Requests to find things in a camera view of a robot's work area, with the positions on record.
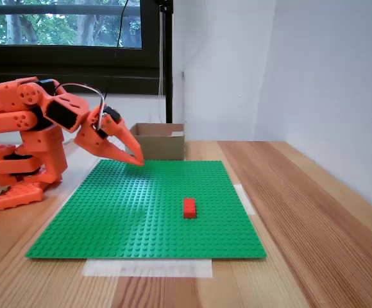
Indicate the open cardboard box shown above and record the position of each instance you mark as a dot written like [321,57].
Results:
[163,147]

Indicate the green lego baseplate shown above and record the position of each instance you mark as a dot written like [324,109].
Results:
[141,218]

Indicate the black window frame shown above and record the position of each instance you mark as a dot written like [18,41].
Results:
[149,32]

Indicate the red lego block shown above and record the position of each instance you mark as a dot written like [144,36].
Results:
[189,208]

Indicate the masking tape strip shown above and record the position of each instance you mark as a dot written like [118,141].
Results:
[245,199]
[147,268]

